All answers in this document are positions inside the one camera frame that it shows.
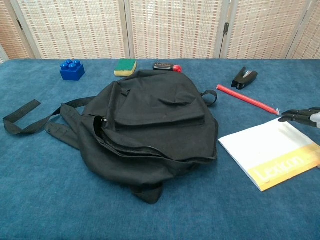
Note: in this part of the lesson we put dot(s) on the right silver and black robot hand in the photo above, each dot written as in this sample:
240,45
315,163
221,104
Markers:
303,116

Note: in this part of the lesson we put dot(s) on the yellow and white notebook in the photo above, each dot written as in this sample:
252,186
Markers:
265,147

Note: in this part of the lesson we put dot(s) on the black fabric backpack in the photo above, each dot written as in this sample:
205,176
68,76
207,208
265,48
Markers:
155,112

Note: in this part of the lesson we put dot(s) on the red pen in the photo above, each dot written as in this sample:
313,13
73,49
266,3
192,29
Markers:
240,97

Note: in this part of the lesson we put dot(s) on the black stapler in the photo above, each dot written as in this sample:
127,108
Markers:
241,80

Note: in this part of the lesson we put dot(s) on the woven folding screen panel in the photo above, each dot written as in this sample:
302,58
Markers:
175,30
262,30
10,30
75,30
310,37

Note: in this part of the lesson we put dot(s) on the small red clip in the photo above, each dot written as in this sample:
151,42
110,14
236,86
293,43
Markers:
177,68

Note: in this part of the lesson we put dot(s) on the small black box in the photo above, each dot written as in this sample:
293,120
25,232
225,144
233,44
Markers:
162,66

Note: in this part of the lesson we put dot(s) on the green and yellow sponge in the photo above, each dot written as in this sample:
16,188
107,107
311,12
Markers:
125,65

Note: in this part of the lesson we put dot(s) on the blue toy building brick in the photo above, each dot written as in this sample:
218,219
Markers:
72,73

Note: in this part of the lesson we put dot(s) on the blue velvet table cover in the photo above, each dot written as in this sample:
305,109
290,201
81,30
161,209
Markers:
50,175

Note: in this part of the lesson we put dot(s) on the grey mesh partition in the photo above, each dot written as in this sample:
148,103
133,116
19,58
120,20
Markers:
3,56

